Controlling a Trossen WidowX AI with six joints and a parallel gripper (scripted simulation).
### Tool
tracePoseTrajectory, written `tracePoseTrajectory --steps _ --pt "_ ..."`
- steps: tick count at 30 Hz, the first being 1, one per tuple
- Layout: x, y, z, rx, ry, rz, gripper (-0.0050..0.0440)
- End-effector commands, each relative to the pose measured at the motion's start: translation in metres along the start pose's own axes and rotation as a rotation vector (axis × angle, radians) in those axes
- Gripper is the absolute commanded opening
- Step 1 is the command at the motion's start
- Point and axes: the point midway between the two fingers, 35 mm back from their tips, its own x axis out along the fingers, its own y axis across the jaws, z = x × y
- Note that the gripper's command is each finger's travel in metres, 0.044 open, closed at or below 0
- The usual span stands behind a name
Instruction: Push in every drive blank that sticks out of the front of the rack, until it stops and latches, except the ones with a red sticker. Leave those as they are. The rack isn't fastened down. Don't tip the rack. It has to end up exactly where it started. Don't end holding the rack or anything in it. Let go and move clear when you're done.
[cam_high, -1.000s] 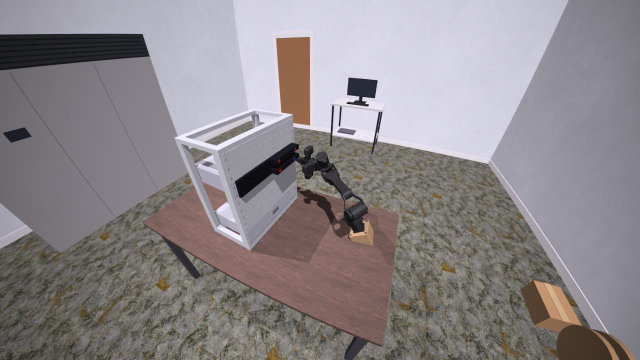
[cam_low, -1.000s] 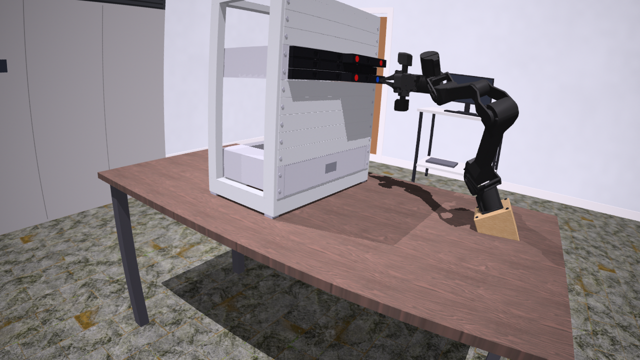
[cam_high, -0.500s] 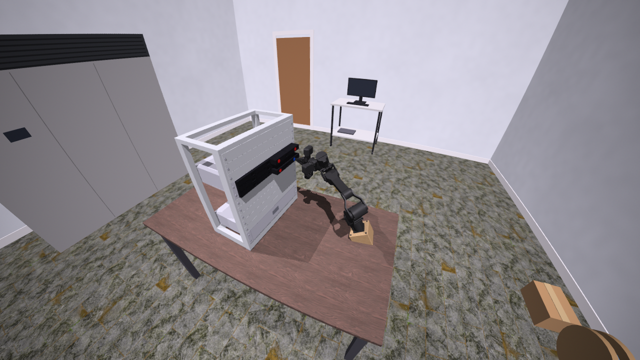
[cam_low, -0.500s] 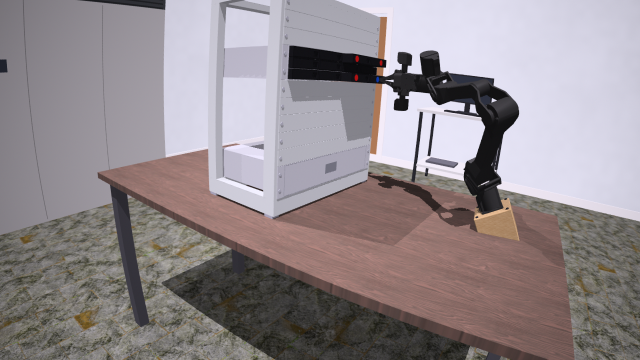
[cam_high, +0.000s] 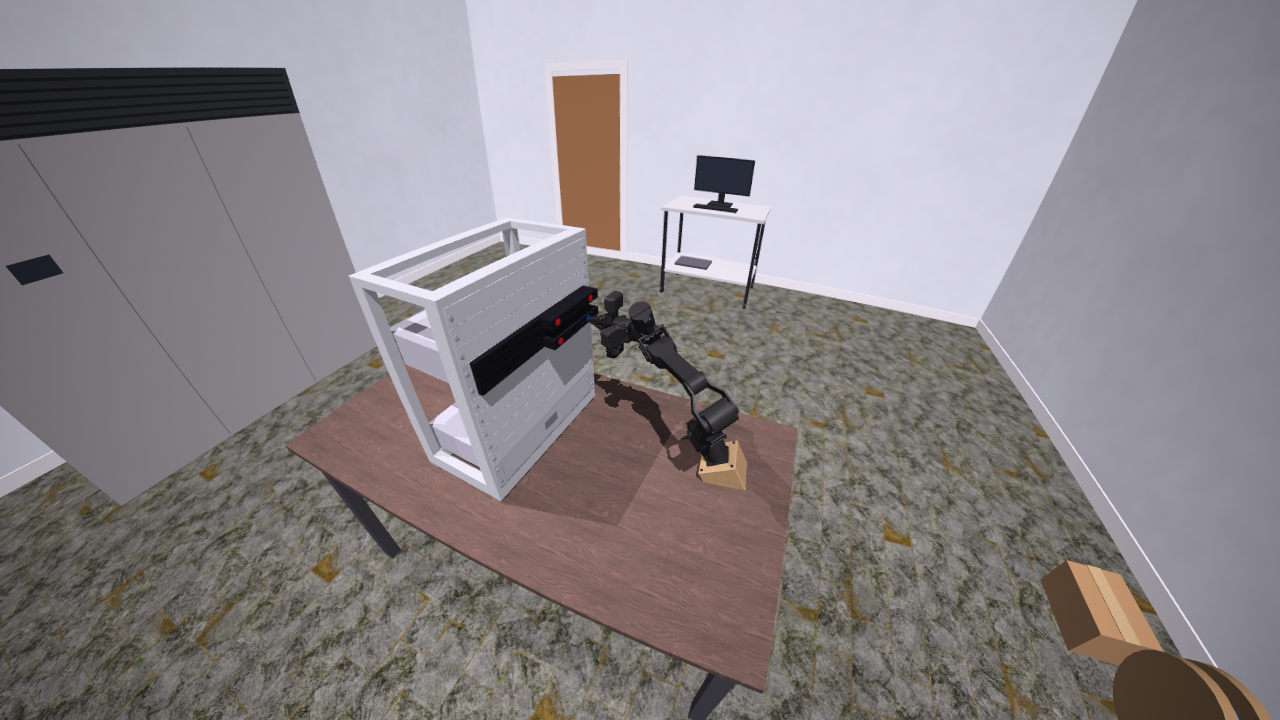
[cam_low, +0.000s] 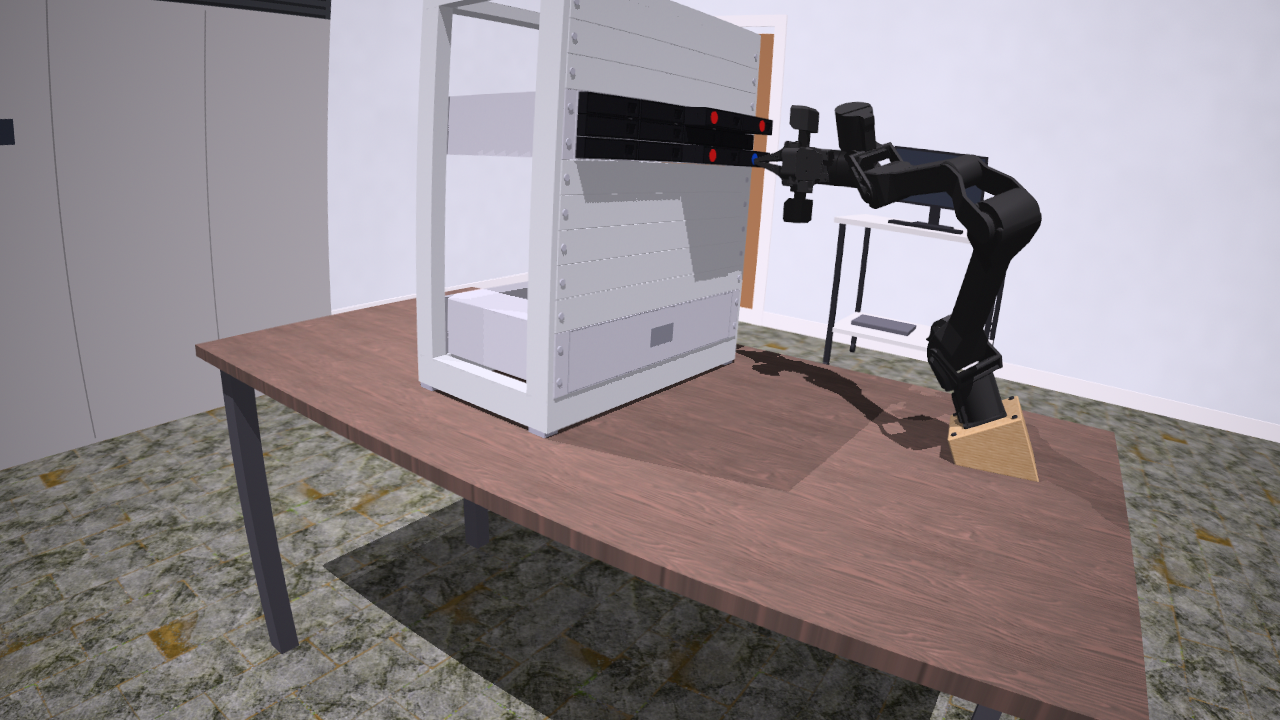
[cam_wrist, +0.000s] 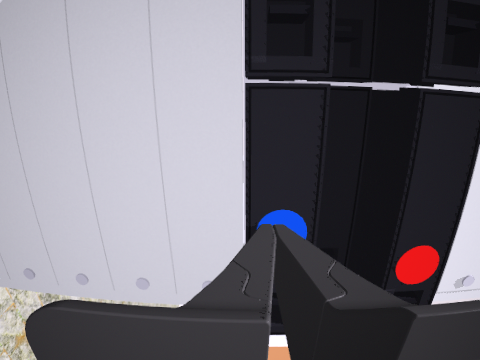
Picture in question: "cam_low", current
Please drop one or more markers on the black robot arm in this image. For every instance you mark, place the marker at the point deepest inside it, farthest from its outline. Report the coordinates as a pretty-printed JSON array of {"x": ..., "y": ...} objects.
[{"x": 1004, "y": 223}]

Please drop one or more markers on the white open-frame rack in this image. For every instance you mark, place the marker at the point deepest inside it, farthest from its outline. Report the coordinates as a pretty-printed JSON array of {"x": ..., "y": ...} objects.
[{"x": 628, "y": 292}]

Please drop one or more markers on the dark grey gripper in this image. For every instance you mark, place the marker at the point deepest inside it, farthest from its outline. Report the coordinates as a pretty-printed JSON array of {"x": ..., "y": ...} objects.
[{"x": 806, "y": 118}]

